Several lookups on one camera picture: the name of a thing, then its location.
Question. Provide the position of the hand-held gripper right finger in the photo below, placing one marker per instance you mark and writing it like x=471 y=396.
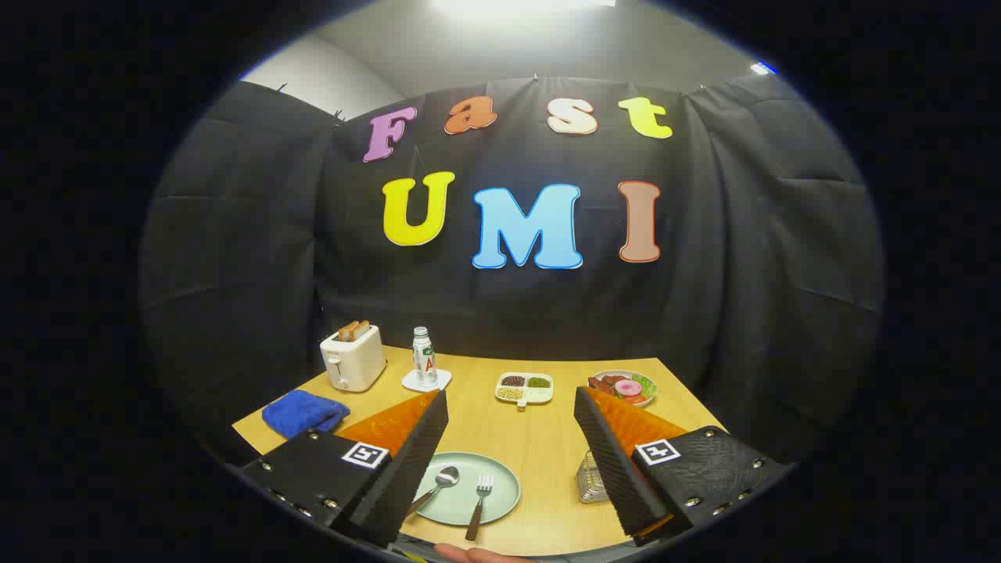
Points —
x=618 y=469

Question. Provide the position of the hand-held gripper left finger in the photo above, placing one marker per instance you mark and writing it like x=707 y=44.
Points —
x=407 y=469

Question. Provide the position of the red tomato slice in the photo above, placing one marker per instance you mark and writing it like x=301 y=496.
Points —
x=635 y=399

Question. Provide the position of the white food plate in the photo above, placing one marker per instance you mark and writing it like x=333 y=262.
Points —
x=645 y=395

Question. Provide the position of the pink round slice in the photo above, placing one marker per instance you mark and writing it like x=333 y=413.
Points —
x=629 y=388

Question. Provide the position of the brown meat slice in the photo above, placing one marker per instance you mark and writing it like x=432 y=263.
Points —
x=604 y=385

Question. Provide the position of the green lettuce leaf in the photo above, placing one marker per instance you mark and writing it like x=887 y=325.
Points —
x=649 y=389

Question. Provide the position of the white square coaster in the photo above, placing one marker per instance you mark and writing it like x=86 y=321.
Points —
x=414 y=382

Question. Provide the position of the pale green plate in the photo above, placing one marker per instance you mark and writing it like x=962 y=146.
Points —
x=500 y=500

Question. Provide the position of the small white drink bottle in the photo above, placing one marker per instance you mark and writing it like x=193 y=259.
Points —
x=425 y=360

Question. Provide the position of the blue folded cloth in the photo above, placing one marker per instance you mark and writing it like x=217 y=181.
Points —
x=303 y=412

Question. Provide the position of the white toaster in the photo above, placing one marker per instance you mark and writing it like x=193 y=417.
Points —
x=356 y=361

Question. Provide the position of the white divided bean dish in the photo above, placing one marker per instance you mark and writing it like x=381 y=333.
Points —
x=524 y=388

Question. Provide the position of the toast slices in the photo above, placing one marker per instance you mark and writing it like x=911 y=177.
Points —
x=353 y=329

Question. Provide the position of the ceiling light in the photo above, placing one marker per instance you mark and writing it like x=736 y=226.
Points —
x=516 y=5

